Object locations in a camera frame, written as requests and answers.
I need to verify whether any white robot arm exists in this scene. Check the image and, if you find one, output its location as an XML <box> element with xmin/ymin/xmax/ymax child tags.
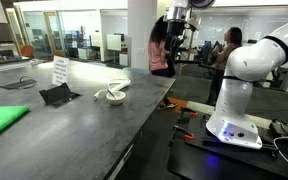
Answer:
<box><xmin>206</xmin><ymin>23</ymin><xmax>288</xmax><ymax>149</ymax></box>

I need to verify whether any orange black clamp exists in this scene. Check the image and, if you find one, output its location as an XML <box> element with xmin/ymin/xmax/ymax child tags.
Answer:
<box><xmin>173</xmin><ymin>125</ymin><xmax>195</xmax><ymax>140</ymax></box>

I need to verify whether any white bowl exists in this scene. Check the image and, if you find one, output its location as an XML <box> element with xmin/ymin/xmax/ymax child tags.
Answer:
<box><xmin>106</xmin><ymin>91</ymin><xmax>126</xmax><ymax>105</ymax></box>

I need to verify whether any black table outlet box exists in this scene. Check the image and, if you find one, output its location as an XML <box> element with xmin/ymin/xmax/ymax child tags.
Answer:
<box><xmin>40</xmin><ymin>83</ymin><xmax>80</xmax><ymax>108</ymax></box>

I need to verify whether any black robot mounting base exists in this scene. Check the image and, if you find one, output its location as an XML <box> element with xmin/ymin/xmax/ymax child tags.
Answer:
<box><xmin>167</xmin><ymin>108</ymin><xmax>288</xmax><ymax>180</ymax></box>

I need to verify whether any person in pink shirt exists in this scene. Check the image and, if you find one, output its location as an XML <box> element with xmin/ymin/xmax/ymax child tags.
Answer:
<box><xmin>148</xmin><ymin>15</ymin><xmax>179</xmax><ymax>110</ymax></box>

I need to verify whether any black cable on table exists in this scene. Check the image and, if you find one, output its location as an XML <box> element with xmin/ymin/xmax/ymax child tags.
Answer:
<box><xmin>0</xmin><ymin>75</ymin><xmax>38</xmax><ymax>92</ymax></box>

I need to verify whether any white paper sign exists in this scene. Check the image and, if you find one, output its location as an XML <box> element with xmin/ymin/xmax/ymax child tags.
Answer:
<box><xmin>52</xmin><ymin>56</ymin><xmax>69</xmax><ymax>86</ymax></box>

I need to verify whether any seated person dark hair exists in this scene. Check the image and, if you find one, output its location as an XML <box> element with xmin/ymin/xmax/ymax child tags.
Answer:
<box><xmin>206</xmin><ymin>27</ymin><xmax>242</xmax><ymax>105</ymax></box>

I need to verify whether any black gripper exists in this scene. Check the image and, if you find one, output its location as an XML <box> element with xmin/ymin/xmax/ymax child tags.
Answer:
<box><xmin>165</xmin><ymin>20</ymin><xmax>184</xmax><ymax>51</ymax></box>

